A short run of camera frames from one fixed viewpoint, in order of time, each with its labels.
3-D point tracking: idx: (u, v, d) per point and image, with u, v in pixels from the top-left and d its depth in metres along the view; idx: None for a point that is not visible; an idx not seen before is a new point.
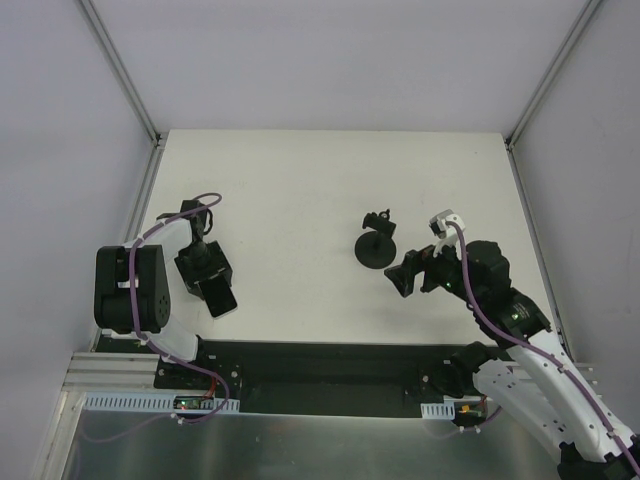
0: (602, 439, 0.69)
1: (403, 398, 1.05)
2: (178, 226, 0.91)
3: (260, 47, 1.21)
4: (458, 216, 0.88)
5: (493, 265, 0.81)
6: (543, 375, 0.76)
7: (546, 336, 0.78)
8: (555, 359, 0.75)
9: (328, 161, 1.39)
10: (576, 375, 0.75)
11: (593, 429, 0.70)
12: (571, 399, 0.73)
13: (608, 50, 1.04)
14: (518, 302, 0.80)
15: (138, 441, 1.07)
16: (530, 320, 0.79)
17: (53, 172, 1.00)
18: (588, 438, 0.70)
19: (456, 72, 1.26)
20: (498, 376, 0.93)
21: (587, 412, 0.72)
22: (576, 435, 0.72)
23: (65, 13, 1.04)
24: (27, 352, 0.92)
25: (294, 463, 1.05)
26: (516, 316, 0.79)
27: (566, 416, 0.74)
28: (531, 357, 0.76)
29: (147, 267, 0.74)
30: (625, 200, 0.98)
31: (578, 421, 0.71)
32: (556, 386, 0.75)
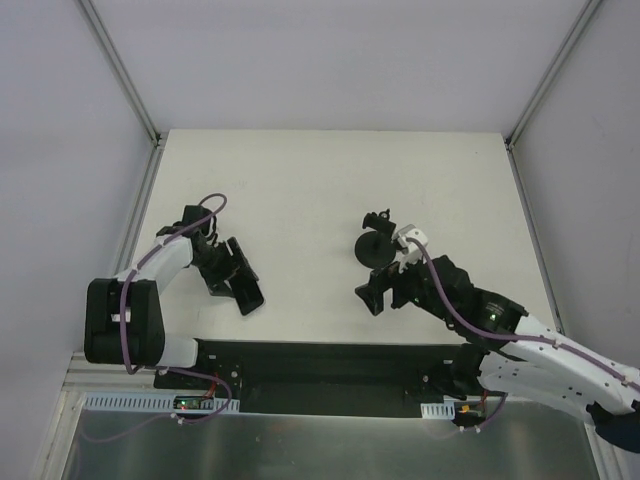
0: (622, 392, 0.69)
1: (403, 398, 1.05)
2: (181, 244, 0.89)
3: (260, 47, 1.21)
4: (419, 230, 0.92)
5: (455, 281, 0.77)
6: (544, 359, 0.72)
7: (530, 319, 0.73)
8: (546, 339, 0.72)
9: (328, 161, 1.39)
10: (569, 344, 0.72)
11: (610, 386, 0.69)
12: (579, 368, 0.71)
13: (608, 50, 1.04)
14: (489, 301, 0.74)
15: (137, 441, 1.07)
16: (507, 315, 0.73)
17: (52, 172, 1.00)
18: (609, 397, 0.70)
19: (457, 72, 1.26)
20: (501, 370, 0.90)
21: (597, 373, 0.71)
22: (597, 397, 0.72)
23: (64, 13, 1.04)
24: (27, 353, 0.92)
25: (294, 463, 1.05)
26: (494, 316, 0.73)
27: (578, 385, 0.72)
28: (526, 348, 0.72)
29: (139, 302, 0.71)
30: (624, 200, 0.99)
31: (594, 386, 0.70)
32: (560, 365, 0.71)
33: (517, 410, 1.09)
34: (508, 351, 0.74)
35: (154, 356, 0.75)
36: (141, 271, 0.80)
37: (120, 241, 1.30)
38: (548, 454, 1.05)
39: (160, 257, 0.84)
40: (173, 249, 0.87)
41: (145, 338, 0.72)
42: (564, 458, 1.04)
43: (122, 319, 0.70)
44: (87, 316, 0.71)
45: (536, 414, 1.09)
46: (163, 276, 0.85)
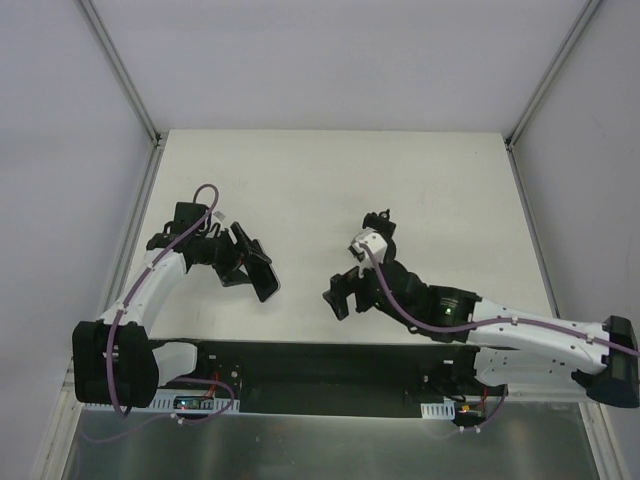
0: (589, 351, 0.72)
1: (403, 398, 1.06)
2: (173, 262, 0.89)
3: (260, 46, 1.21)
4: (377, 234, 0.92)
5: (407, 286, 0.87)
6: (510, 338, 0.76)
7: (484, 302, 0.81)
8: (504, 317, 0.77)
9: (328, 161, 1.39)
10: (527, 318, 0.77)
11: (576, 348, 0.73)
12: (542, 338, 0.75)
13: (608, 49, 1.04)
14: (445, 297, 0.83)
15: (137, 441, 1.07)
16: (462, 306, 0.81)
17: (52, 172, 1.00)
18: (580, 358, 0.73)
19: (457, 72, 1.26)
20: (493, 360, 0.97)
21: (562, 338, 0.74)
22: (570, 362, 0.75)
23: (64, 11, 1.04)
24: (27, 353, 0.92)
25: (294, 463, 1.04)
26: (450, 308, 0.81)
27: (549, 354, 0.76)
28: (486, 331, 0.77)
29: (127, 344, 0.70)
30: (624, 199, 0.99)
31: (561, 351, 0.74)
32: (523, 339, 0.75)
33: (518, 410, 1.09)
34: (474, 339, 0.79)
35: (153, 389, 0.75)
36: (129, 308, 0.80)
37: (120, 240, 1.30)
38: (548, 455, 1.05)
39: (149, 282, 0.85)
40: (163, 271, 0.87)
41: (138, 378, 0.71)
42: (565, 458, 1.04)
43: (108, 363, 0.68)
44: (75, 361, 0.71)
45: (536, 414, 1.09)
46: (155, 302, 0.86)
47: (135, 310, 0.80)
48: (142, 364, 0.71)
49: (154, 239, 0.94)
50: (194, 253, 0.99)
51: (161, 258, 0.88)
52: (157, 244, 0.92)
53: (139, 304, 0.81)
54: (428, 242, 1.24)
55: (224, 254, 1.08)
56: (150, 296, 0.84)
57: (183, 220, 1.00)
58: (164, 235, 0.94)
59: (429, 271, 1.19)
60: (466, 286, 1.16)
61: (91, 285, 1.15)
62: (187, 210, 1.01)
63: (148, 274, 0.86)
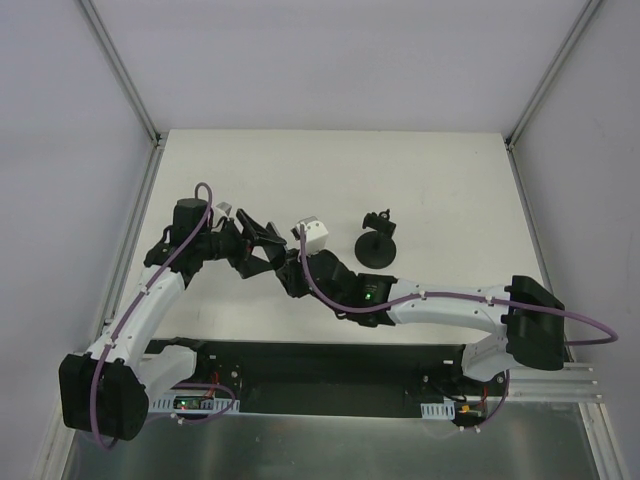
0: (490, 312, 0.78)
1: (403, 398, 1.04)
2: (168, 283, 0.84)
3: (259, 45, 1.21)
4: (320, 222, 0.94)
5: (333, 272, 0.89)
6: (419, 311, 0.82)
7: (401, 282, 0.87)
8: (413, 295, 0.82)
9: (327, 161, 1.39)
10: (436, 291, 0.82)
11: (479, 312, 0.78)
12: (448, 307, 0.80)
13: (608, 49, 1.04)
14: (369, 282, 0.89)
15: (137, 441, 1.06)
16: (382, 289, 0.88)
17: (52, 173, 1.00)
18: (484, 321, 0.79)
19: (456, 72, 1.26)
20: (471, 352, 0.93)
21: (464, 305, 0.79)
22: (478, 324, 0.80)
23: (65, 13, 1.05)
24: (27, 353, 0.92)
25: (294, 463, 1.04)
26: (369, 294, 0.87)
27: (458, 322, 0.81)
28: (400, 310, 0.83)
29: (109, 377, 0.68)
30: (623, 200, 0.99)
31: (467, 317, 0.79)
32: (433, 311, 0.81)
33: (518, 409, 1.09)
34: (394, 317, 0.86)
35: (137, 424, 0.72)
36: (119, 341, 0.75)
37: (120, 240, 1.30)
38: (548, 455, 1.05)
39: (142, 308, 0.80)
40: (157, 294, 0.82)
41: (120, 412, 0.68)
42: (565, 458, 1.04)
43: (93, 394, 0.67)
44: (62, 394, 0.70)
45: (537, 415, 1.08)
46: (150, 329, 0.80)
47: (125, 342, 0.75)
48: (125, 399, 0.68)
49: (150, 255, 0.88)
50: (196, 265, 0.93)
51: (156, 279, 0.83)
52: (156, 260, 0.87)
53: (128, 336, 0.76)
54: (428, 241, 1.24)
55: (232, 248, 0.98)
56: (142, 325, 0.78)
57: (182, 227, 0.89)
58: (162, 251, 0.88)
59: (429, 271, 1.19)
60: (466, 286, 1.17)
61: (91, 286, 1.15)
62: (187, 214, 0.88)
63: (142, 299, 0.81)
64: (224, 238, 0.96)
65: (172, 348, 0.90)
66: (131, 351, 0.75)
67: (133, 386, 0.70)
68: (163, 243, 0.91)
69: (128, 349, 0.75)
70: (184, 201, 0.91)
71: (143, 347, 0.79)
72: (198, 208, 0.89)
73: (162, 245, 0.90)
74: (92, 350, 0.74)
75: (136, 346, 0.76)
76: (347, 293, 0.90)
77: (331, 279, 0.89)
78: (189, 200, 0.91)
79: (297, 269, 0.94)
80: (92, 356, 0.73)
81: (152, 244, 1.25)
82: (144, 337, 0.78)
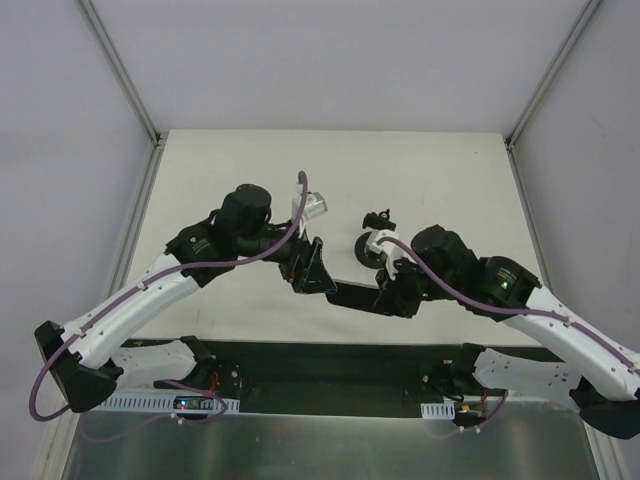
0: (627, 378, 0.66)
1: (404, 398, 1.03)
2: (171, 288, 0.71)
3: (259, 45, 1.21)
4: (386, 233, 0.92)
5: (446, 244, 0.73)
6: (553, 337, 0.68)
7: (543, 291, 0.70)
8: (559, 315, 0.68)
9: (327, 161, 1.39)
10: (582, 322, 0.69)
11: (616, 372, 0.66)
12: (585, 348, 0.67)
13: (608, 49, 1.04)
14: (500, 268, 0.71)
15: (138, 441, 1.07)
16: (519, 282, 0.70)
17: (52, 172, 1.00)
18: (613, 382, 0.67)
19: (458, 71, 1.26)
20: (494, 364, 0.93)
21: (604, 356, 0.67)
22: (598, 381, 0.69)
23: (64, 13, 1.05)
24: (27, 353, 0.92)
25: (294, 463, 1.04)
26: (505, 285, 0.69)
27: (582, 366, 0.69)
28: (534, 322, 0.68)
29: (65, 372, 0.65)
30: (624, 200, 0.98)
31: (599, 368, 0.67)
32: (570, 343, 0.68)
33: (517, 410, 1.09)
34: (517, 322, 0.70)
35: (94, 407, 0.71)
36: (89, 334, 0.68)
37: (120, 241, 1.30)
38: (547, 455, 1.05)
39: (129, 306, 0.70)
40: (153, 295, 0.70)
41: (72, 398, 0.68)
42: (565, 459, 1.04)
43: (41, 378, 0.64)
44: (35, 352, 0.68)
45: (536, 415, 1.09)
46: (131, 329, 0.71)
47: (93, 338, 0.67)
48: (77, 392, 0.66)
49: (179, 242, 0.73)
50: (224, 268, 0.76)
51: (158, 278, 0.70)
52: (184, 246, 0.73)
53: (99, 333, 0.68)
54: None
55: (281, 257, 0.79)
56: (119, 325, 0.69)
57: (227, 219, 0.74)
58: (196, 239, 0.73)
59: None
60: None
61: (90, 286, 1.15)
62: (237, 209, 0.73)
63: (133, 294, 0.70)
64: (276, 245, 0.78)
65: (180, 349, 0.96)
66: (95, 350, 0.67)
67: (86, 380, 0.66)
68: (202, 227, 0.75)
69: (92, 346, 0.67)
70: (251, 189, 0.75)
71: (117, 344, 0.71)
72: (261, 207, 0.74)
73: (200, 229, 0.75)
74: (64, 329, 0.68)
75: (107, 343, 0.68)
76: (459, 273, 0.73)
77: (443, 252, 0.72)
78: (257, 190, 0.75)
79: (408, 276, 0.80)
80: (60, 338, 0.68)
81: (151, 244, 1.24)
82: (119, 337, 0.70)
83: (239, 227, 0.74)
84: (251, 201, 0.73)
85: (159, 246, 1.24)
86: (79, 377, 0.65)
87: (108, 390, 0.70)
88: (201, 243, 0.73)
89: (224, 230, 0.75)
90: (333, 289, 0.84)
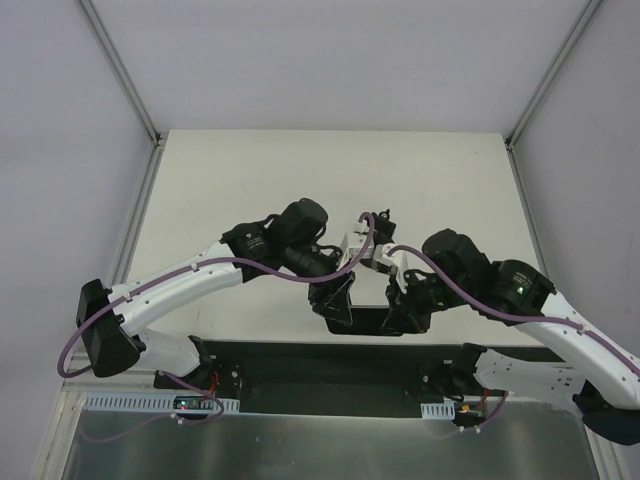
0: (636, 388, 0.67)
1: (404, 398, 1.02)
2: (219, 275, 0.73)
3: (260, 45, 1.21)
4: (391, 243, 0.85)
5: (457, 247, 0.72)
6: (568, 345, 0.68)
7: (558, 298, 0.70)
8: (573, 323, 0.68)
9: (327, 161, 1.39)
10: (595, 332, 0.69)
11: (627, 381, 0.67)
12: (599, 358, 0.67)
13: (608, 49, 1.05)
14: (515, 272, 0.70)
15: (138, 442, 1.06)
16: (535, 288, 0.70)
17: (52, 172, 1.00)
18: (623, 392, 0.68)
19: (458, 72, 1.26)
20: (496, 365, 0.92)
21: (616, 366, 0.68)
22: (607, 390, 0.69)
23: (65, 13, 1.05)
24: (27, 353, 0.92)
25: (294, 463, 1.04)
26: (520, 289, 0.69)
27: (593, 375, 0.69)
28: (549, 329, 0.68)
29: (104, 331, 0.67)
30: (624, 200, 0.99)
31: (611, 379, 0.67)
32: (584, 352, 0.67)
33: (517, 410, 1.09)
34: (530, 329, 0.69)
35: (111, 375, 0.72)
36: (135, 299, 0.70)
37: (120, 240, 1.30)
38: (547, 455, 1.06)
39: (177, 282, 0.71)
40: (202, 278, 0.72)
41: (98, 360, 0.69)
42: (564, 459, 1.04)
43: (78, 331, 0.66)
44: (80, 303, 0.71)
45: (536, 415, 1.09)
46: (174, 305, 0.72)
47: (138, 304, 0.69)
48: (106, 354, 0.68)
49: (236, 235, 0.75)
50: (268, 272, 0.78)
51: (210, 263, 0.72)
52: (238, 241, 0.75)
53: (146, 300, 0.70)
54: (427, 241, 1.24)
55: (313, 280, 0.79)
56: (164, 299, 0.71)
57: (285, 226, 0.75)
58: (252, 235, 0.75)
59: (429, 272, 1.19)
60: None
61: None
62: (296, 218, 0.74)
63: (185, 272, 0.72)
64: (313, 264, 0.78)
65: (185, 345, 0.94)
66: (137, 316, 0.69)
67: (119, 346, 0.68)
68: (260, 227, 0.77)
69: (135, 312, 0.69)
70: (312, 204, 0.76)
71: (156, 317, 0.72)
72: (316, 225, 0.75)
73: (257, 227, 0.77)
74: (113, 290, 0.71)
75: (148, 313, 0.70)
76: (472, 277, 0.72)
77: (455, 256, 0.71)
78: (316, 206, 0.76)
79: (422, 289, 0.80)
80: (107, 297, 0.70)
81: (151, 244, 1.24)
82: (159, 312, 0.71)
83: (293, 237, 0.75)
84: (310, 214, 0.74)
85: (159, 246, 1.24)
86: (114, 339, 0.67)
87: (132, 361, 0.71)
88: (255, 240, 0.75)
89: (278, 235, 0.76)
90: (348, 320, 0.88)
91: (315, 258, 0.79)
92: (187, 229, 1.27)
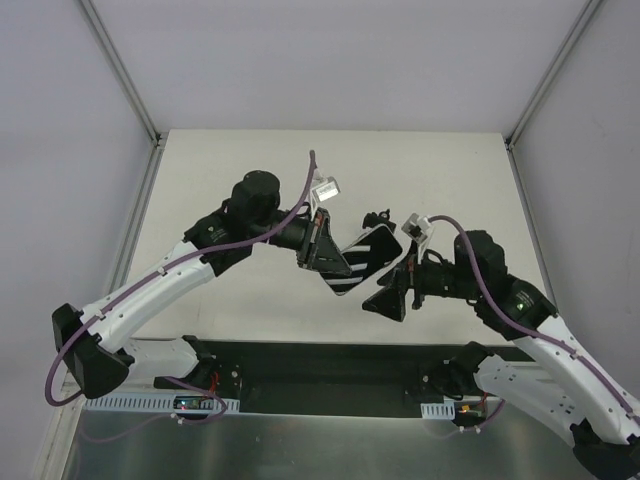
0: (622, 422, 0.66)
1: (403, 398, 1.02)
2: (189, 273, 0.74)
3: (260, 46, 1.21)
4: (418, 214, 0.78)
5: (490, 255, 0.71)
6: (556, 365, 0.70)
7: (557, 322, 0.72)
8: (566, 346, 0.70)
9: (327, 161, 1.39)
10: (589, 359, 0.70)
11: (613, 413, 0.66)
12: (586, 384, 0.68)
13: (608, 49, 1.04)
14: (520, 290, 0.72)
15: (138, 440, 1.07)
16: (535, 307, 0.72)
17: (52, 173, 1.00)
18: (608, 423, 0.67)
19: (458, 71, 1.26)
20: (499, 372, 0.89)
21: (605, 397, 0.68)
22: (593, 419, 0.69)
23: (65, 14, 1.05)
24: (26, 353, 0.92)
25: (294, 463, 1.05)
26: (520, 306, 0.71)
27: (580, 402, 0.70)
28: (539, 346, 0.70)
29: (85, 353, 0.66)
30: (624, 200, 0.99)
31: (596, 407, 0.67)
32: (571, 375, 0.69)
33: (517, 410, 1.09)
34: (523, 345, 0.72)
35: (103, 394, 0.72)
36: (109, 315, 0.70)
37: (120, 240, 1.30)
38: (545, 454, 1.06)
39: (148, 289, 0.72)
40: (172, 280, 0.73)
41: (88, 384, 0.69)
42: (563, 459, 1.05)
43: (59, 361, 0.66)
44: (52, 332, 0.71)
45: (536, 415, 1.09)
46: (149, 312, 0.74)
47: (112, 320, 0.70)
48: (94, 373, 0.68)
49: (194, 236, 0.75)
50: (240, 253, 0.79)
51: (176, 264, 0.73)
52: (201, 235, 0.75)
53: (119, 314, 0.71)
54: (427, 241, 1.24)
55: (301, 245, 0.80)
56: (138, 309, 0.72)
57: (235, 208, 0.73)
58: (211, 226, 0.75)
59: None
60: None
61: (90, 286, 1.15)
62: (242, 197, 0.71)
63: (154, 279, 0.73)
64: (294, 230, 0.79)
65: (182, 346, 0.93)
66: (115, 331, 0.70)
67: (103, 362, 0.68)
68: (213, 217, 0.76)
69: (111, 329, 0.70)
70: (259, 176, 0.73)
71: (135, 327, 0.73)
72: (269, 194, 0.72)
73: (214, 218, 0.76)
74: (84, 311, 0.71)
75: (125, 325, 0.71)
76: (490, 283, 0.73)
77: (485, 262, 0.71)
78: (265, 176, 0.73)
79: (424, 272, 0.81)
80: (79, 319, 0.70)
81: (151, 244, 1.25)
82: (137, 321, 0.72)
83: (249, 216, 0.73)
84: (261, 186, 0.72)
85: (159, 246, 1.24)
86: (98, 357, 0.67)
87: (123, 375, 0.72)
88: (217, 233, 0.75)
89: (235, 219, 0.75)
90: (348, 267, 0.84)
91: (287, 222, 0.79)
92: (187, 229, 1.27)
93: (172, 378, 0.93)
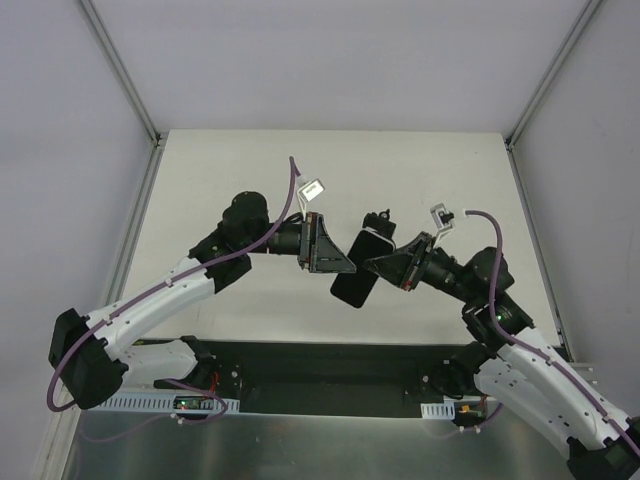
0: (599, 426, 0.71)
1: (403, 398, 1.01)
2: (194, 286, 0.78)
3: (260, 45, 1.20)
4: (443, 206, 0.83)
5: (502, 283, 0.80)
6: (535, 372, 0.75)
7: (531, 333, 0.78)
8: (542, 353, 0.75)
9: (326, 160, 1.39)
10: (564, 364, 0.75)
11: (589, 416, 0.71)
12: (563, 388, 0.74)
13: (609, 49, 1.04)
14: (503, 303, 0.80)
15: (137, 440, 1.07)
16: (514, 321, 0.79)
17: (51, 173, 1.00)
18: (586, 426, 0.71)
19: (458, 71, 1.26)
20: (501, 376, 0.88)
21: (580, 401, 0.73)
22: (573, 424, 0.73)
23: (65, 14, 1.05)
24: (26, 353, 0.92)
25: (294, 463, 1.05)
26: (500, 317, 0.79)
27: (559, 406, 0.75)
28: (519, 353, 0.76)
29: (90, 356, 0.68)
30: (625, 200, 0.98)
31: (573, 410, 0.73)
32: (548, 379, 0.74)
33: None
34: (505, 353, 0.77)
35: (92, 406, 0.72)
36: (116, 321, 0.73)
37: (120, 240, 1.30)
38: (545, 455, 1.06)
39: (156, 298, 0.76)
40: (178, 292, 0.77)
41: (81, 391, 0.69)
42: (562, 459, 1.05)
43: (62, 362, 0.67)
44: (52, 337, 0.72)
45: None
46: (154, 321, 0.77)
47: (119, 326, 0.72)
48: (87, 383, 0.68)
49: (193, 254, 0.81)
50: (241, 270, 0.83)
51: (184, 276, 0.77)
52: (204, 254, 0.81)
53: (126, 321, 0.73)
54: None
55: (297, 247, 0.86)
56: (145, 317, 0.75)
57: (229, 228, 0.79)
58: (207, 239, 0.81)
59: None
60: None
61: (90, 286, 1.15)
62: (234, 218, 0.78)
63: (161, 288, 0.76)
64: (287, 234, 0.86)
65: (179, 346, 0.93)
66: (121, 337, 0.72)
67: (103, 369, 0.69)
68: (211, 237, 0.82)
69: (117, 334, 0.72)
70: (247, 196, 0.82)
71: (140, 333, 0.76)
72: (257, 211, 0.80)
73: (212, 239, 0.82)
74: (91, 316, 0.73)
75: (131, 332, 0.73)
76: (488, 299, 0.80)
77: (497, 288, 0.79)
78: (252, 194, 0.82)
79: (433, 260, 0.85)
80: (86, 323, 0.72)
81: (151, 244, 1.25)
82: (141, 329, 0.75)
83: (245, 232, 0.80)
84: (246, 202, 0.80)
85: (159, 246, 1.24)
86: (97, 367, 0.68)
87: (113, 387, 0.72)
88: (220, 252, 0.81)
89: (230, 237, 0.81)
90: (353, 268, 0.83)
91: (281, 230, 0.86)
92: (186, 229, 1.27)
93: (171, 378, 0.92)
